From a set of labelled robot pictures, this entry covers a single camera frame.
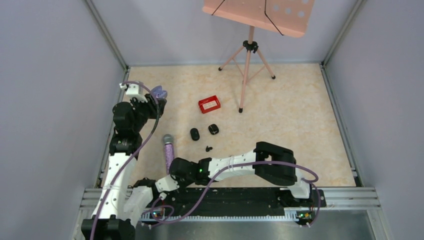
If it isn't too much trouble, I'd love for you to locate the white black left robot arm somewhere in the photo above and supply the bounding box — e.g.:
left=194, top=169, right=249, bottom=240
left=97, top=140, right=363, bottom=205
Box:
left=81, top=94, right=167, bottom=240

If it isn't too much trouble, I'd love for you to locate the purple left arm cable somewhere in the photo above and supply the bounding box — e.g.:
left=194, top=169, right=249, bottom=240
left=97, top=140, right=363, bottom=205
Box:
left=89, top=80, right=162, bottom=240

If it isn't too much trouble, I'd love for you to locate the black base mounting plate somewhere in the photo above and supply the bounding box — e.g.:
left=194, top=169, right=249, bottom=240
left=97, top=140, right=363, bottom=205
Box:
left=156, top=187, right=327, bottom=217

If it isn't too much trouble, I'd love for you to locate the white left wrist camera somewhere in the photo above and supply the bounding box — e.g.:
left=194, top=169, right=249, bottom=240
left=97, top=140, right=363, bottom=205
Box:
left=119, top=83, right=148, bottom=103

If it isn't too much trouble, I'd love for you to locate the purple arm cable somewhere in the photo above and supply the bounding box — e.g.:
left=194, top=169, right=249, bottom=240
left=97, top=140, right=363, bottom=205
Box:
left=140, top=160, right=322, bottom=227
left=89, top=80, right=162, bottom=240

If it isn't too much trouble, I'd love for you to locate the black glossy earbud case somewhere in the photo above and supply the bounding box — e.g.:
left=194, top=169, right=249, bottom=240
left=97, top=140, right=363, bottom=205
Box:
left=208, top=123, right=220, bottom=135

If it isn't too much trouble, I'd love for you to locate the black oval earbud case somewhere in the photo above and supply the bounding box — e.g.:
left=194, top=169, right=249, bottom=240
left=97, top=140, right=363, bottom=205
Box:
left=189, top=128, right=200, bottom=141

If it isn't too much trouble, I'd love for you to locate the red toy window brick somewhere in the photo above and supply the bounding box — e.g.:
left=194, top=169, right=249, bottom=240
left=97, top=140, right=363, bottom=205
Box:
left=198, top=95, right=221, bottom=114

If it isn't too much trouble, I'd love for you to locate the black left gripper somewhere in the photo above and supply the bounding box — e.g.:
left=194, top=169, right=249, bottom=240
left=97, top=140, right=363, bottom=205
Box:
left=129, top=93, right=167, bottom=133

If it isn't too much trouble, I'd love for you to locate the pink music stand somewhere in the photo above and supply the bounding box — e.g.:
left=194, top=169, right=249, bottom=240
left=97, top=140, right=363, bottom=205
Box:
left=202, top=0, right=316, bottom=115

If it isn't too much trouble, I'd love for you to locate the silver blue earbud charging case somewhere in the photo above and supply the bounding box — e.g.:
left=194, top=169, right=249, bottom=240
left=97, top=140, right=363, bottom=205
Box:
left=151, top=85, right=168, bottom=100

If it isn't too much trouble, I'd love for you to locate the purple glitter microphone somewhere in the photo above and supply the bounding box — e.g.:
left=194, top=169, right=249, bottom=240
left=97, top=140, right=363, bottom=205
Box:
left=162, top=134, right=175, bottom=174

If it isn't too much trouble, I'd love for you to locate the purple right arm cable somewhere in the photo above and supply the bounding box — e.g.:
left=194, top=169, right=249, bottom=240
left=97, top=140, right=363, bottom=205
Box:
left=140, top=160, right=322, bottom=227

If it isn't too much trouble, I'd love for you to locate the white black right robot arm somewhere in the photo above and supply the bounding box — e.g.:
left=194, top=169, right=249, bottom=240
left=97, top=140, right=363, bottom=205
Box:
left=130, top=141, right=321, bottom=224

